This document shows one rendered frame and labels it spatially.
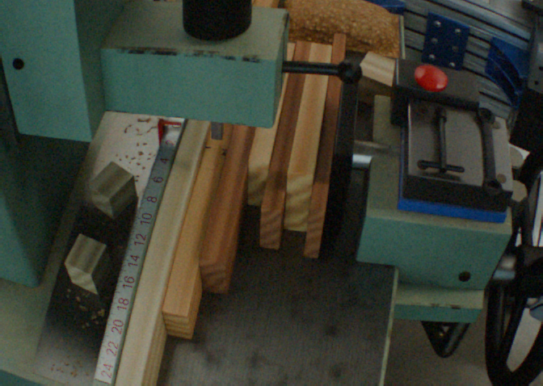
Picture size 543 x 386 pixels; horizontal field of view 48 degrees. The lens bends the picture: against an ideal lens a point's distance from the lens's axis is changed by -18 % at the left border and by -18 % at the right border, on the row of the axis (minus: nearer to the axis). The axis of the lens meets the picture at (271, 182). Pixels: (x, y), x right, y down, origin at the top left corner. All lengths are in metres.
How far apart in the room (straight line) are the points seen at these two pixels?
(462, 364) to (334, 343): 1.06
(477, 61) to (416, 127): 0.78
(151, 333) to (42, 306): 0.23
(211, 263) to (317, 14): 0.35
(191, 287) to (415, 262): 0.19
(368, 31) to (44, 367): 0.51
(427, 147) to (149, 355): 0.26
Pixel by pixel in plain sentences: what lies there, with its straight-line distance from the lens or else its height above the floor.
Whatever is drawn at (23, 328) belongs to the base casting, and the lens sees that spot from 0.69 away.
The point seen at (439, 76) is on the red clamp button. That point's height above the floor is 1.02.
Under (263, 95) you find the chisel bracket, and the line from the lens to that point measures 0.51.
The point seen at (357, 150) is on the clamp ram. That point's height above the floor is 0.96.
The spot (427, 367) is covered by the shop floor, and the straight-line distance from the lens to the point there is 1.57.
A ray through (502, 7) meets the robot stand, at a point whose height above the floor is 0.73.
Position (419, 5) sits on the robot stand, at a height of 0.69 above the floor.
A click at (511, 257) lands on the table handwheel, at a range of 0.72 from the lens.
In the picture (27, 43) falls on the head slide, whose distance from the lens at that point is 0.49.
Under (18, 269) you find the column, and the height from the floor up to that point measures 0.84.
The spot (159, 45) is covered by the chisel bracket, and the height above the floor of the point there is 1.07.
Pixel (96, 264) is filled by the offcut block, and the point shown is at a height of 0.84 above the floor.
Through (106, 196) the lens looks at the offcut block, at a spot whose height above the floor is 0.83.
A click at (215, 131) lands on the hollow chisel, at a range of 0.59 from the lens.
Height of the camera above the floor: 1.38
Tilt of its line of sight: 50 degrees down
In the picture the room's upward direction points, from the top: 3 degrees clockwise
